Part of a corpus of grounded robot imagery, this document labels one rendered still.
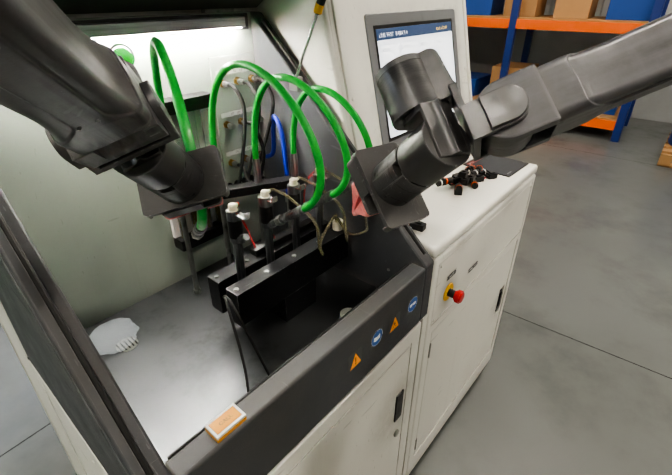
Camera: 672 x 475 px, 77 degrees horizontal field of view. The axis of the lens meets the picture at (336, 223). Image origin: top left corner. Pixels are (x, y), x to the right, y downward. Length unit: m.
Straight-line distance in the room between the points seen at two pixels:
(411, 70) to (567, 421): 1.77
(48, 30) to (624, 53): 0.42
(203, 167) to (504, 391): 1.75
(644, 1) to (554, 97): 5.30
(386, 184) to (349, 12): 0.68
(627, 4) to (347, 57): 4.84
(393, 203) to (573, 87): 0.21
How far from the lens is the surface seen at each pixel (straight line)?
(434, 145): 0.42
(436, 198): 1.23
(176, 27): 1.00
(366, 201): 0.50
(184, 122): 0.58
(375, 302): 0.86
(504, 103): 0.41
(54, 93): 0.26
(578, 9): 5.79
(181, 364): 0.96
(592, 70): 0.45
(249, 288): 0.86
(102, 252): 1.05
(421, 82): 0.45
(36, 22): 0.22
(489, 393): 2.03
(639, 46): 0.47
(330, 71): 1.03
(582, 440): 2.03
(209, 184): 0.52
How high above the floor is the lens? 1.50
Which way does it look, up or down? 29 degrees down
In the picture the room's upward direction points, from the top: straight up
